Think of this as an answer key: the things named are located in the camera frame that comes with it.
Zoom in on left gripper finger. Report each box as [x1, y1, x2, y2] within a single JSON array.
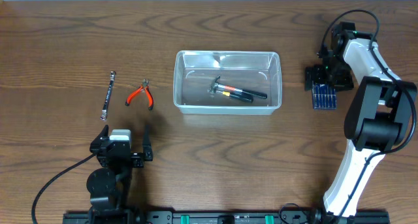
[[96, 125, 109, 142], [142, 125, 152, 153]]

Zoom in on silver black wrench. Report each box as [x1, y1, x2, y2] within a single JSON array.
[[101, 71, 116, 121]]

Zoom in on precision screwdriver set case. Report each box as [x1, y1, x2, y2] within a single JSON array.
[[312, 84, 337, 110]]

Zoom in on orange handled pliers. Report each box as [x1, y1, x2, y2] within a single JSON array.
[[125, 78, 154, 111]]

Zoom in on small claw hammer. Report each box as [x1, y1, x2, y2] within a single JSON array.
[[208, 76, 268, 99]]

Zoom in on black yellow screwdriver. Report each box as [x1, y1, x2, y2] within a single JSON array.
[[208, 90, 253, 103]]

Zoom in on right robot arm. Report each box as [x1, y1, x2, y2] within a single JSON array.
[[305, 22, 417, 223]]

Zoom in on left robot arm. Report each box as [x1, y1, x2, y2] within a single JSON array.
[[86, 125, 153, 211]]

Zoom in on clear plastic container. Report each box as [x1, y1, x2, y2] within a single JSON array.
[[173, 50, 282, 115]]

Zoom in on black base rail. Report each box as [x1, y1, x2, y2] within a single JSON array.
[[62, 209, 390, 224]]

